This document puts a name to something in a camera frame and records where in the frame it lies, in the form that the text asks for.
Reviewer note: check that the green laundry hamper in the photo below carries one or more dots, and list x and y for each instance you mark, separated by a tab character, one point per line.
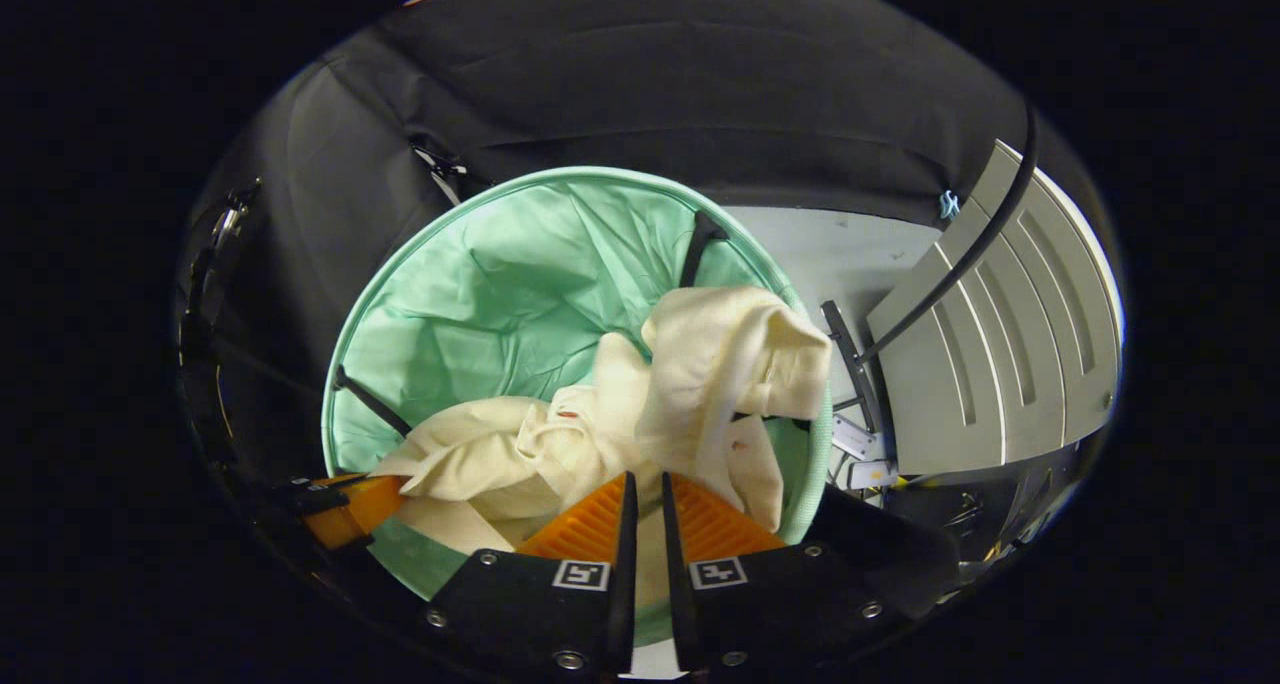
500	294

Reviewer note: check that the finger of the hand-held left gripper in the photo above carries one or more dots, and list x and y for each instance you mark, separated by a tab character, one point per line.
360	509

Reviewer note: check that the black clothes rack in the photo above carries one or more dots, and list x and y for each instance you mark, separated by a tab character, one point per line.
985	234

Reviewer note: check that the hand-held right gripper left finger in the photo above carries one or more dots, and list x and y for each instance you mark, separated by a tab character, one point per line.
623	584

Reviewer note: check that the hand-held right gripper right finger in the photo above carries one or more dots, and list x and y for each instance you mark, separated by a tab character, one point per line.
675	584

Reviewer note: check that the cream jacket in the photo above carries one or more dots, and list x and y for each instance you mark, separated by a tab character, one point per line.
720	354

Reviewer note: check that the white ribbed panel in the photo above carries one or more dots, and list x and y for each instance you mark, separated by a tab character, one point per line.
1040	344

